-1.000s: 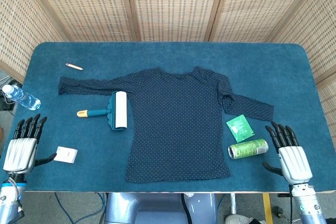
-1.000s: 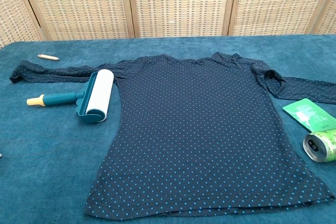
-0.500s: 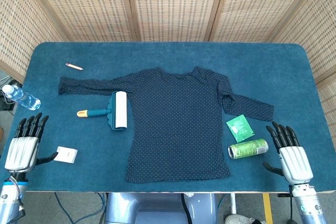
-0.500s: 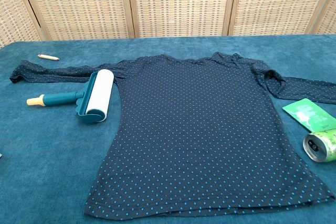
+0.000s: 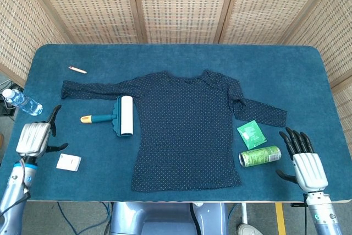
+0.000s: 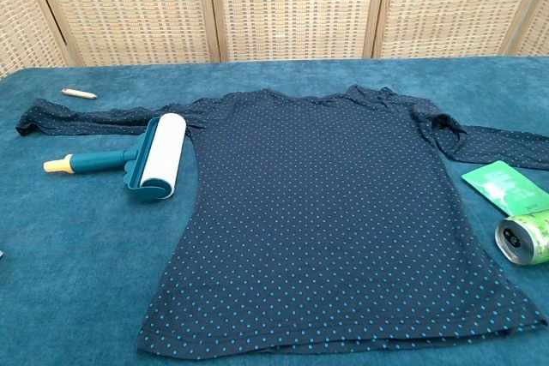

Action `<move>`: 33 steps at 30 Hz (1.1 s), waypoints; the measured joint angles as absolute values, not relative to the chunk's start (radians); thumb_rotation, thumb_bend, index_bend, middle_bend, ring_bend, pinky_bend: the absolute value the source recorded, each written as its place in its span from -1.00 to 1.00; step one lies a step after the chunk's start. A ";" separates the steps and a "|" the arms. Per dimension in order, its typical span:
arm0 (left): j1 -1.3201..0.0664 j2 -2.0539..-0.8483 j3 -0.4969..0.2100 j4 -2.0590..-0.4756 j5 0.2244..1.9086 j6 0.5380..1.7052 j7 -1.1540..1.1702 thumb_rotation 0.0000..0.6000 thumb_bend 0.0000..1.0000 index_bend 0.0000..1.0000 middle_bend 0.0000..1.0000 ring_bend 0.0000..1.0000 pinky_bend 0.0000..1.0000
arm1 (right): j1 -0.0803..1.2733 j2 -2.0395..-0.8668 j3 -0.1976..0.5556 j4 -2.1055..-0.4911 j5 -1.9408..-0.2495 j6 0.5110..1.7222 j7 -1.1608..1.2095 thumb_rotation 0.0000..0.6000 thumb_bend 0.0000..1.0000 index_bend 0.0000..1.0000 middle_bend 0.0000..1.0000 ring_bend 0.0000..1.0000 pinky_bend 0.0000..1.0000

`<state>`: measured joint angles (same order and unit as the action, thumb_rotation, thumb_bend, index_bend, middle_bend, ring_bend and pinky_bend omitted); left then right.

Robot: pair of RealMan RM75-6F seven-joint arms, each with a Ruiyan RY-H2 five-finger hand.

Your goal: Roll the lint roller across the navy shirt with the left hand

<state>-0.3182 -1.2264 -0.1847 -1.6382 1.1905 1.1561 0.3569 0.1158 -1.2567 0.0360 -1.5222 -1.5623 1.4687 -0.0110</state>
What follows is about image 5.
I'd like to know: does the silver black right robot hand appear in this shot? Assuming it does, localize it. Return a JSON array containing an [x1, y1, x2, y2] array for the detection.
[[276, 127, 329, 193]]

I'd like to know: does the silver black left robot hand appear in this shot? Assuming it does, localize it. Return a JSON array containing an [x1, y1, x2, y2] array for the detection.
[[15, 105, 69, 157]]

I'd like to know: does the teal lint roller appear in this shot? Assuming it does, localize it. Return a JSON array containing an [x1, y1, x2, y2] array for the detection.
[[80, 95, 134, 138]]

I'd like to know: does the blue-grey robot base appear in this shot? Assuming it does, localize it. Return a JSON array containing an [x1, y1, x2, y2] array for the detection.
[[109, 201, 229, 235]]

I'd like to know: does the navy polka-dot long-sleeve shirt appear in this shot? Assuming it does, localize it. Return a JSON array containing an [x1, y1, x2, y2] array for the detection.
[[60, 69, 288, 193]]

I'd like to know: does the clear plastic water bottle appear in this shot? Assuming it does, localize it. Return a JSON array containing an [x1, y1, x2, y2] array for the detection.
[[2, 88, 43, 117]]

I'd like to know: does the small white box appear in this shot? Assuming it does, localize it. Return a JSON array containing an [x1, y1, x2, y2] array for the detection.
[[56, 153, 83, 172]]

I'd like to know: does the green drink can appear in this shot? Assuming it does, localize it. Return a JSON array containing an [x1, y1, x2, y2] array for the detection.
[[238, 145, 282, 167]]

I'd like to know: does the yellow floor tape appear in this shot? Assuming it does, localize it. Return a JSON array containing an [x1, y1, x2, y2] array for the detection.
[[274, 203, 287, 235]]

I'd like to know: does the green foil sachet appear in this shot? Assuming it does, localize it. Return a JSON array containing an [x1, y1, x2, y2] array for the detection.
[[236, 119, 267, 150]]

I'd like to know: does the white table leg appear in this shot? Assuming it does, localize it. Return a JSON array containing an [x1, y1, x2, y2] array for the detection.
[[241, 203, 250, 225]]

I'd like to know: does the short wooden pencil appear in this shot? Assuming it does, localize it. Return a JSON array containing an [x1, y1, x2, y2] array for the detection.
[[68, 65, 88, 75]]

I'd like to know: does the white shoe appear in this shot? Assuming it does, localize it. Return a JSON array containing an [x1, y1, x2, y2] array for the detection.
[[237, 223, 262, 235]]

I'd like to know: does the woven bamboo screen panel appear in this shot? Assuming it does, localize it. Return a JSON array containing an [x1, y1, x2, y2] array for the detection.
[[24, 0, 146, 45], [280, 0, 352, 136], [130, 0, 239, 45], [0, 0, 69, 87], [214, 0, 339, 45]]

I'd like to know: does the blue carpet table cover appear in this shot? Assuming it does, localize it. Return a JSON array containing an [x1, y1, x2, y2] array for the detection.
[[0, 43, 352, 203]]

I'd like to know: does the black equipment with cables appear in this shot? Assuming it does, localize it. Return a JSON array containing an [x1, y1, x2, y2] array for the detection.
[[0, 79, 18, 122]]

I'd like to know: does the blue floor cable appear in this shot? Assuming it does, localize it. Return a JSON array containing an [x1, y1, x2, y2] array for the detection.
[[57, 201, 114, 235]]

